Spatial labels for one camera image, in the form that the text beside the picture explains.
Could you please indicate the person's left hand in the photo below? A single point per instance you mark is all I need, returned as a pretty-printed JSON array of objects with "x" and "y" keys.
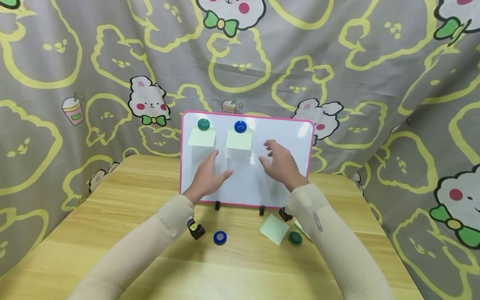
[{"x": 206, "y": 179}]

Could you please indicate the person's right hand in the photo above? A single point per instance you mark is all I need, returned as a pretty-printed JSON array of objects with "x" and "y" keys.
[{"x": 285, "y": 168}]

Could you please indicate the person's right thumb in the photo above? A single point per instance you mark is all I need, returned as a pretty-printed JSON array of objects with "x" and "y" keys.
[{"x": 265, "y": 166}]

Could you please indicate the person's left thumb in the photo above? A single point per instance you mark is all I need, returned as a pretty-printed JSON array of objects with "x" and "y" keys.
[{"x": 225, "y": 176}]

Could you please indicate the person's right fingers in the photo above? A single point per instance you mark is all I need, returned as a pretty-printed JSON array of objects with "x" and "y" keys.
[{"x": 273, "y": 147}]

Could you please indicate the person's left index finger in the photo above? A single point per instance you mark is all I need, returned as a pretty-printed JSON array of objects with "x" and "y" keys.
[{"x": 212, "y": 160}]

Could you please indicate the person's left forearm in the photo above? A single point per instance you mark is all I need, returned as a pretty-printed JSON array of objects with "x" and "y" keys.
[{"x": 150, "y": 246}]

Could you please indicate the person's right forearm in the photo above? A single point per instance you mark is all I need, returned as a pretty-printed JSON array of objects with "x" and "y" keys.
[{"x": 337, "y": 246}]

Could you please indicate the pink framed whiteboard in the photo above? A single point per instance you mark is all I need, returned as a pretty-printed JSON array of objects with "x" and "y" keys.
[{"x": 285, "y": 137}]

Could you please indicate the pale green sticky note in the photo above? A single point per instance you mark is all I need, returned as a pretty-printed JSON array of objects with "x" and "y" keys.
[
  {"x": 201, "y": 138},
  {"x": 239, "y": 140},
  {"x": 274, "y": 229},
  {"x": 302, "y": 231}
]

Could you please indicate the green round magnet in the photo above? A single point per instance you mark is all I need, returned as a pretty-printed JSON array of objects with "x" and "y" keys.
[
  {"x": 295, "y": 238},
  {"x": 203, "y": 124}
]

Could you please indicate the blue round magnet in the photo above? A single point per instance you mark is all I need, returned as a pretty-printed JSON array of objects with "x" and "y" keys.
[
  {"x": 220, "y": 238},
  {"x": 240, "y": 126}
]

